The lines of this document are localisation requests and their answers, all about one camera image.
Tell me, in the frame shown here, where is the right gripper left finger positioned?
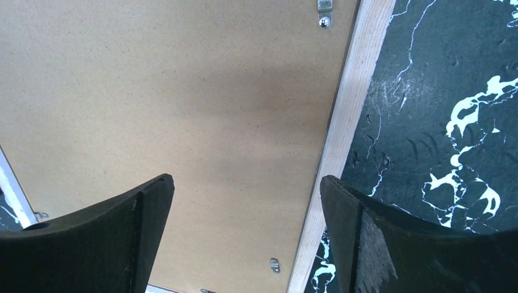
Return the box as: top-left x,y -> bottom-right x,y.
1,174 -> 175,292

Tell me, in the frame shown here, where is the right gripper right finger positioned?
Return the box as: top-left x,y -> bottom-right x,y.
319,175 -> 517,292

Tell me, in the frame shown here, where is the frame backing board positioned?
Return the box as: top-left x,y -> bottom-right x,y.
0,0 -> 361,293

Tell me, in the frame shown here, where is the wooden picture frame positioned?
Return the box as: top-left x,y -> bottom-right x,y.
0,0 -> 398,293

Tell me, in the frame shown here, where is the printed photo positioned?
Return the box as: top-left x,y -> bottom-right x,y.
1,148 -> 39,230

